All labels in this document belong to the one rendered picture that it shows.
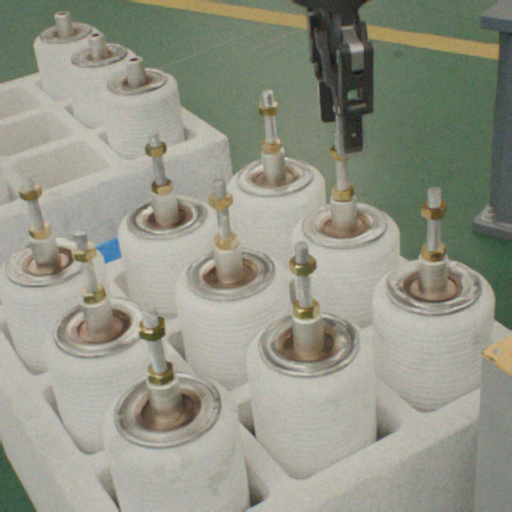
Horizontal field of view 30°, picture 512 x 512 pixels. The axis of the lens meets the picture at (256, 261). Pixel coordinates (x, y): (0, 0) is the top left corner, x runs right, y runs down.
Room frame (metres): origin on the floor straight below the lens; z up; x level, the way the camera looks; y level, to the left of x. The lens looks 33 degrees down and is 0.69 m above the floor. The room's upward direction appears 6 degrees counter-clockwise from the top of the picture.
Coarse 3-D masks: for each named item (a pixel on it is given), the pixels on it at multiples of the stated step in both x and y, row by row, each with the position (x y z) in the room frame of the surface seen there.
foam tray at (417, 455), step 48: (0, 336) 0.70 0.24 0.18; (0, 384) 0.64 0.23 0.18; (48, 384) 0.63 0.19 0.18; (384, 384) 0.58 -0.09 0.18; (0, 432) 0.72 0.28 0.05; (48, 432) 0.57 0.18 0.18; (384, 432) 0.56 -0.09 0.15; (432, 432) 0.52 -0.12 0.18; (48, 480) 0.55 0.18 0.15; (96, 480) 0.51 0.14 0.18; (288, 480) 0.49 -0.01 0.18; (336, 480) 0.48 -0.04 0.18; (384, 480) 0.49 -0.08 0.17; (432, 480) 0.51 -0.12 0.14
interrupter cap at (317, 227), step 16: (320, 208) 0.74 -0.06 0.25; (368, 208) 0.74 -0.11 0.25; (304, 224) 0.72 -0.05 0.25; (320, 224) 0.72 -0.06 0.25; (368, 224) 0.71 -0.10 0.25; (384, 224) 0.70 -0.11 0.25; (320, 240) 0.69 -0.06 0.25; (336, 240) 0.69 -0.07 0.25; (352, 240) 0.69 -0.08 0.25; (368, 240) 0.68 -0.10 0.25
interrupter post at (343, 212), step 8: (336, 200) 0.71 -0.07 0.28; (352, 200) 0.71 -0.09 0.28; (336, 208) 0.71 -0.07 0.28; (344, 208) 0.70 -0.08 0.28; (352, 208) 0.71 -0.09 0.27; (336, 216) 0.71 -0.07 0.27; (344, 216) 0.70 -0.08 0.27; (352, 216) 0.71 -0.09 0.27; (336, 224) 0.71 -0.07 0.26; (344, 224) 0.70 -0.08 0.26; (352, 224) 0.71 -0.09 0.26; (344, 232) 0.70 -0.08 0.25
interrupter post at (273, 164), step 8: (264, 152) 0.82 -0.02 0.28; (280, 152) 0.81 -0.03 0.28; (264, 160) 0.81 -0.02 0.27; (272, 160) 0.81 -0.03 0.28; (280, 160) 0.81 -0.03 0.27; (264, 168) 0.81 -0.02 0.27; (272, 168) 0.81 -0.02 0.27; (280, 168) 0.81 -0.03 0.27; (264, 176) 0.81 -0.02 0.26; (272, 176) 0.81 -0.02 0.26; (280, 176) 0.81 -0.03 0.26
